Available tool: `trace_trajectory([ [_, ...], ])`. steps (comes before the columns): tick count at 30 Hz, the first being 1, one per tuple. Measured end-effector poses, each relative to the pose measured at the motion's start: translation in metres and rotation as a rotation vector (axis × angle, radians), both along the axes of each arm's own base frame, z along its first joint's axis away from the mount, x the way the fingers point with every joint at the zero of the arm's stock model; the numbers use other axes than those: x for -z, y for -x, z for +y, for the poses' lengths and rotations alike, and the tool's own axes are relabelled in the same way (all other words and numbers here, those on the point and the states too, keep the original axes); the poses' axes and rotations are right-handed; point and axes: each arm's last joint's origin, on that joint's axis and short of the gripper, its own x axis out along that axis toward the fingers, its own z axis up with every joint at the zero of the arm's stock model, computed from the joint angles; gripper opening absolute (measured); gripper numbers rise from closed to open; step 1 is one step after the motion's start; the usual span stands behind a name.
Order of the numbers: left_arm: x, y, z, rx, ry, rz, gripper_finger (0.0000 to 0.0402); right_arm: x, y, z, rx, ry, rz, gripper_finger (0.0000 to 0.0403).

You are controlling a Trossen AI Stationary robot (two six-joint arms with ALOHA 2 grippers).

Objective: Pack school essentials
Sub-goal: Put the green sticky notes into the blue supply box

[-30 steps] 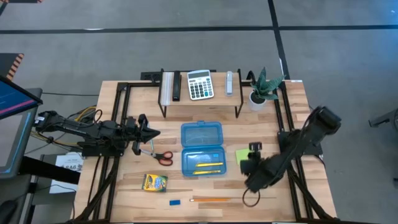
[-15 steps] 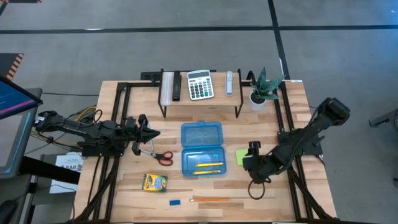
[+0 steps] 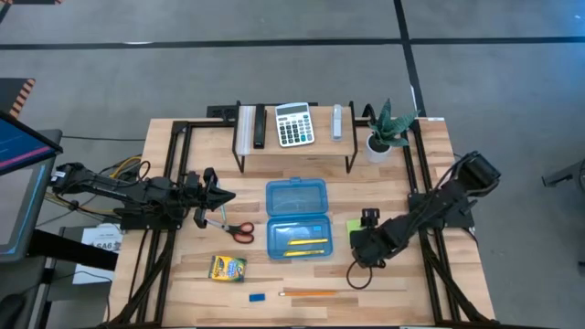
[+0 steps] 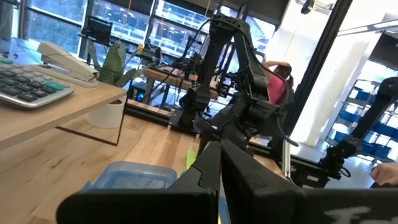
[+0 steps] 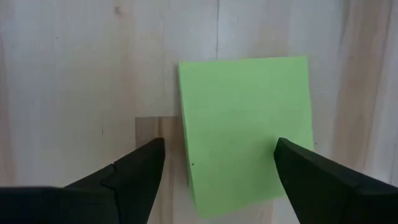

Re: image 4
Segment white desk calculator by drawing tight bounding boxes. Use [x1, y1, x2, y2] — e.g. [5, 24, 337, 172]
[0, 57, 75, 108]

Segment wooden shelf riser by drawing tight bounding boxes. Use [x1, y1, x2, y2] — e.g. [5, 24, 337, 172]
[0, 65, 127, 150]

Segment person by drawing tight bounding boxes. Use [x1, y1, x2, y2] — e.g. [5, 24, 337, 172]
[262, 60, 295, 105]

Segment grey stapler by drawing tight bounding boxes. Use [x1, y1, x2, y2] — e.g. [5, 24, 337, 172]
[37, 42, 100, 88]

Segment rack with blue bins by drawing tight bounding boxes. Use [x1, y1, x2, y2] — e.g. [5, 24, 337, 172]
[325, 60, 398, 162]

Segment wooden background desk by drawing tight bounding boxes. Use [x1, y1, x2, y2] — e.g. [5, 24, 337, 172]
[142, 67, 218, 100]

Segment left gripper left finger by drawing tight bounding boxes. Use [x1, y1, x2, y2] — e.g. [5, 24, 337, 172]
[55, 141, 221, 224]

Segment black perforated panel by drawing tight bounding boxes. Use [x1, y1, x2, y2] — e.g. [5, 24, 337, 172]
[81, 15, 113, 47]

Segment person's hand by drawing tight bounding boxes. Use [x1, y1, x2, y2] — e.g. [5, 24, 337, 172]
[371, 162, 398, 187]

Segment white plant pot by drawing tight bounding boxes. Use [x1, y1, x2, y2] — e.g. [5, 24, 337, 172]
[86, 98, 127, 129]

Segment green snake plant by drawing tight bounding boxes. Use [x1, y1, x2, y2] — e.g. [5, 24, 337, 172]
[88, 42, 156, 88]

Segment green sticky note pad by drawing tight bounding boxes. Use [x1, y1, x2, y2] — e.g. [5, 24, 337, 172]
[185, 149, 198, 170]

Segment blue plastic pencil case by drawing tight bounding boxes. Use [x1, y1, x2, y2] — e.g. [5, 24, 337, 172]
[80, 161, 178, 192]

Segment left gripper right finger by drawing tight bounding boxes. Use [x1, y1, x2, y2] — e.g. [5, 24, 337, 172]
[220, 139, 398, 224]

